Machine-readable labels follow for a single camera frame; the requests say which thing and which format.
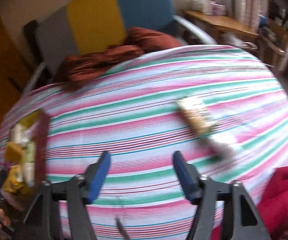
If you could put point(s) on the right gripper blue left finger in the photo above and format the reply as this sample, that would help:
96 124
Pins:
94 178

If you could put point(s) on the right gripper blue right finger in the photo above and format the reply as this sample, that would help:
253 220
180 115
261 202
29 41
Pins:
188 178

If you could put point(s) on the yellow sponge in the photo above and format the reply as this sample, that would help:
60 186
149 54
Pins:
13 153

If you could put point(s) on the yellow sock with label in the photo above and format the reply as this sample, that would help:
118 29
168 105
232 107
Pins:
14 182

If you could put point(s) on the cereal snack bar packet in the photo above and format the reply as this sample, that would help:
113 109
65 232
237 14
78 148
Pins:
201 120

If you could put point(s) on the person hand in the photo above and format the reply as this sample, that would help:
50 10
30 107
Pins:
4 221

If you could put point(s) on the gold metal tin box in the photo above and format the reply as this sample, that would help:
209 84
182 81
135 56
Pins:
30 132

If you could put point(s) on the striped bed sheet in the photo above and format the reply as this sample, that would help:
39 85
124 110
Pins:
131 112

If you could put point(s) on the red cloth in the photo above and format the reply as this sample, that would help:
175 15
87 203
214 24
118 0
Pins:
273 206

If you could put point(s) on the rust red blanket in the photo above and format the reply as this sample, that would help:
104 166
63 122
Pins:
78 70

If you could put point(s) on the grey yellow blue headboard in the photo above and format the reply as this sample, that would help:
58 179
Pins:
90 26

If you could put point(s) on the wooden bedside table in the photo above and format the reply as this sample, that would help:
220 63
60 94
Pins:
223 23

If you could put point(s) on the purple tissue box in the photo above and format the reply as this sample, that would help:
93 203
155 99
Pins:
218 9

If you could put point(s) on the white product box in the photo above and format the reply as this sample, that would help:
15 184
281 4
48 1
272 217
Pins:
204 6

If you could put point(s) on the grey metal bed rail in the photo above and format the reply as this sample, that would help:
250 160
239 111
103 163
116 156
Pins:
194 30

